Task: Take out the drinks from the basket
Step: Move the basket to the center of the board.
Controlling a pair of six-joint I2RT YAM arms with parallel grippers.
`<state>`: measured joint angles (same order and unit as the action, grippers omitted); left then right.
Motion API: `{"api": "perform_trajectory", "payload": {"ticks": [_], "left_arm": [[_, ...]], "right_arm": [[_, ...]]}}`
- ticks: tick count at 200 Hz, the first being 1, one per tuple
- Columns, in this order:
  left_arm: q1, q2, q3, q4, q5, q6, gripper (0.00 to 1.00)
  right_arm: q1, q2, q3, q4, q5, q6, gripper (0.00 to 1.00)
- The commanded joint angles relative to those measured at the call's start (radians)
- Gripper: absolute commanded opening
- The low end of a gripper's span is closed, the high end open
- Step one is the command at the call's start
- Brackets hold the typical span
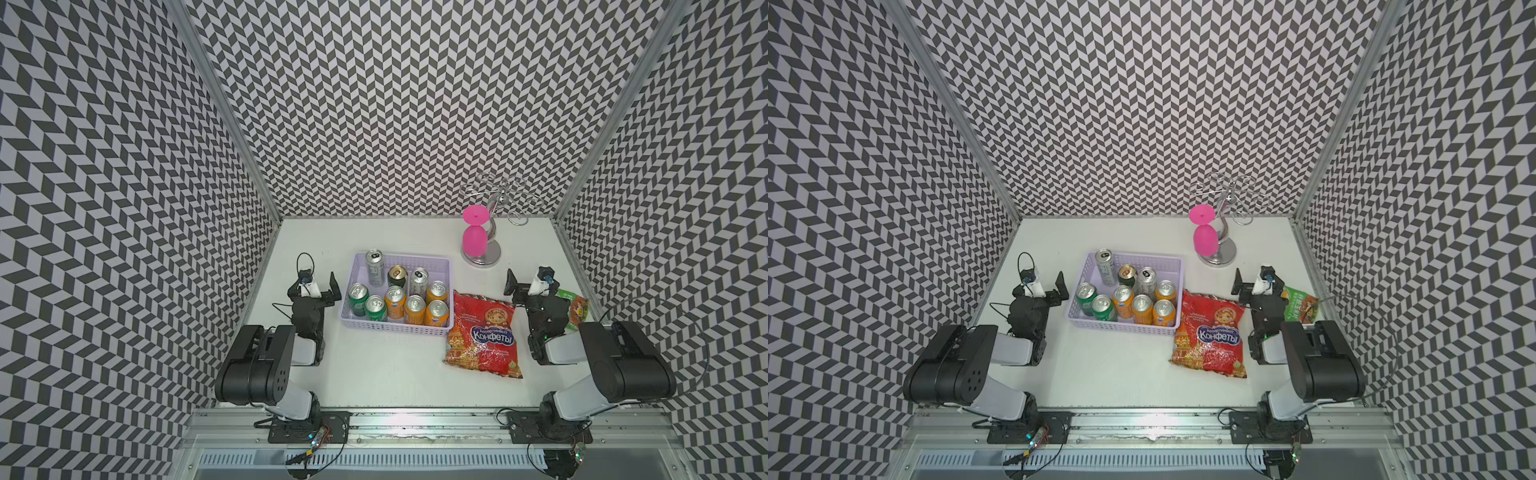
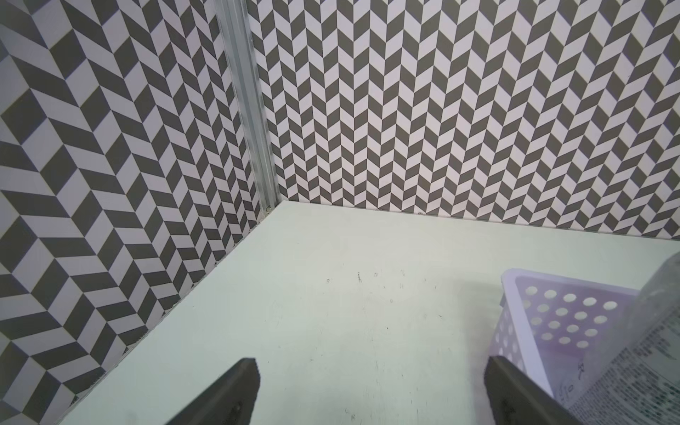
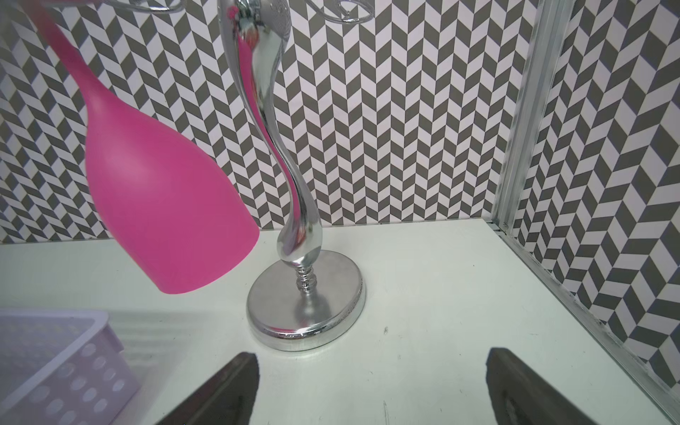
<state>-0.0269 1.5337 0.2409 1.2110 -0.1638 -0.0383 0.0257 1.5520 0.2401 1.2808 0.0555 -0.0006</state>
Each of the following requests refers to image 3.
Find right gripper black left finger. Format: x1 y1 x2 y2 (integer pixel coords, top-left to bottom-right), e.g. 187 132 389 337
158 352 260 425

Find chrome glass holder stand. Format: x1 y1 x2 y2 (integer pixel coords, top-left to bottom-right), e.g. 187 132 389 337
105 0 375 352

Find pink plastic wine glass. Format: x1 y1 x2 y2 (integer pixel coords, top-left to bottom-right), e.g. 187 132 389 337
22 1 260 294

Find lavender plastic basket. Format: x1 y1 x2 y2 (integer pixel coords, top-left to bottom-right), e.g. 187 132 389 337
1 308 140 424

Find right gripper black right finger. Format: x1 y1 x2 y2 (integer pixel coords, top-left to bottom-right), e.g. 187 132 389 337
486 347 595 425

